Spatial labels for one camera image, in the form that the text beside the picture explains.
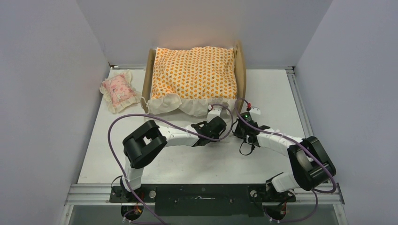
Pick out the orange patterned bed cushion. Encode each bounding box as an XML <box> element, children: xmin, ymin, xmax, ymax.
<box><xmin>146</xmin><ymin>46</ymin><xmax>238</xmax><ymax>117</ymax></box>

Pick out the wooden pet bed frame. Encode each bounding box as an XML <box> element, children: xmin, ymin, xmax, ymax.
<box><xmin>140</xmin><ymin>40</ymin><xmax>247</xmax><ymax>115</ymax></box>

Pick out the pink frilled small pillow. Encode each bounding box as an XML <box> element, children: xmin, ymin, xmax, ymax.
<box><xmin>99</xmin><ymin>69</ymin><xmax>141</xmax><ymax>113</ymax></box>

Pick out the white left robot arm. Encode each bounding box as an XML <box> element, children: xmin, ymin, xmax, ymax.
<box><xmin>121</xmin><ymin>116</ymin><xmax>227</xmax><ymax>202</ymax></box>

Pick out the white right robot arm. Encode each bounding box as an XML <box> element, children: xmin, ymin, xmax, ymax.
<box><xmin>234</xmin><ymin>112</ymin><xmax>337</xmax><ymax>201</ymax></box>

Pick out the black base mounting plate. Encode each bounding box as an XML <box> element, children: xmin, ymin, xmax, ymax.
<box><xmin>109</xmin><ymin>184</ymin><xmax>296</xmax><ymax>217</ymax></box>

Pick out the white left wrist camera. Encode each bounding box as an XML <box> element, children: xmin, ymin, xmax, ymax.
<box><xmin>207</xmin><ymin>105</ymin><xmax>222</xmax><ymax>122</ymax></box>

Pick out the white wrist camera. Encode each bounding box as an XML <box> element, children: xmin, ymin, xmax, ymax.
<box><xmin>207</xmin><ymin>105</ymin><xmax>222</xmax><ymax>122</ymax></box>
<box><xmin>246</xmin><ymin>106</ymin><xmax>261</xmax><ymax>117</ymax></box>

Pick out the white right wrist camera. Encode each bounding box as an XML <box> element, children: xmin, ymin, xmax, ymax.
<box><xmin>246</xmin><ymin>106</ymin><xmax>261</xmax><ymax>117</ymax></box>

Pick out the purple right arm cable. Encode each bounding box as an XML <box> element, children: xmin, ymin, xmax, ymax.
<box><xmin>234</xmin><ymin>98</ymin><xmax>337</xmax><ymax>223</ymax></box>

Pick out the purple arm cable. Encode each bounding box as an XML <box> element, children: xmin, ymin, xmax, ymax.
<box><xmin>107</xmin><ymin>104</ymin><xmax>234</xmax><ymax>225</ymax></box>
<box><xmin>234</xmin><ymin>98</ymin><xmax>337</xmax><ymax>223</ymax></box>

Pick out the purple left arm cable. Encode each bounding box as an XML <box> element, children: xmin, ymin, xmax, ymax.
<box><xmin>107</xmin><ymin>104</ymin><xmax>234</xmax><ymax>225</ymax></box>

